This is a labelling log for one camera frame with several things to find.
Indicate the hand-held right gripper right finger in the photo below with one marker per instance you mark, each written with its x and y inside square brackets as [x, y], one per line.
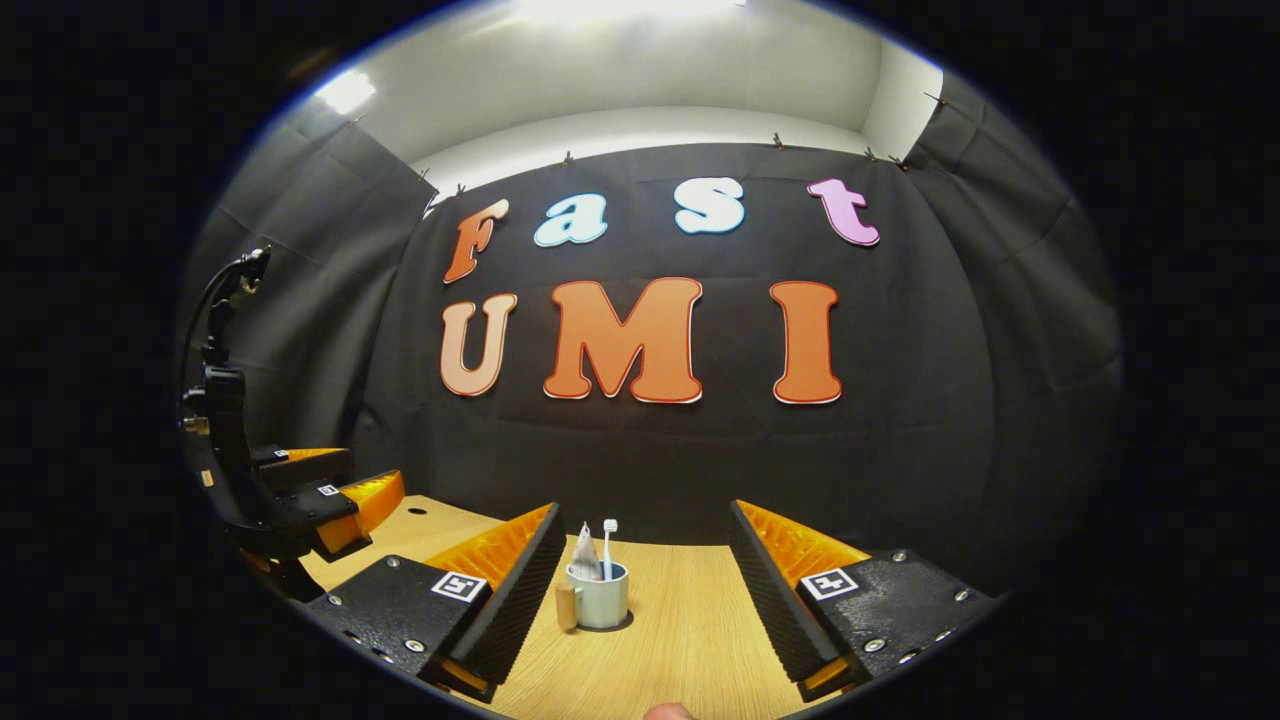
[772, 600]

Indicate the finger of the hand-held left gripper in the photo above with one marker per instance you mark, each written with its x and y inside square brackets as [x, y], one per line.
[310, 500]
[310, 465]

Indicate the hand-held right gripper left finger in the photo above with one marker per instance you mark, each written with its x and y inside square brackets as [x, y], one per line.
[520, 600]

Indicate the white toothpaste tube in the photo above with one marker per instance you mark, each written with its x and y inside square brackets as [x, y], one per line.
[585, 560]

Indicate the light blue cup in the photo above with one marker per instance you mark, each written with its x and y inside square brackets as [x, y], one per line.
[605, 600]

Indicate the white toothbrush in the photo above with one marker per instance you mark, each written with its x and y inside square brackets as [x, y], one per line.
[610, 526]

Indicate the wooden desktop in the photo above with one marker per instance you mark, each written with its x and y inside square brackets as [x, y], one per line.
[680, 650]

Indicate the ceiling light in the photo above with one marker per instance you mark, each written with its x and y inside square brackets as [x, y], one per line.
[620, 8]
[345, 91]

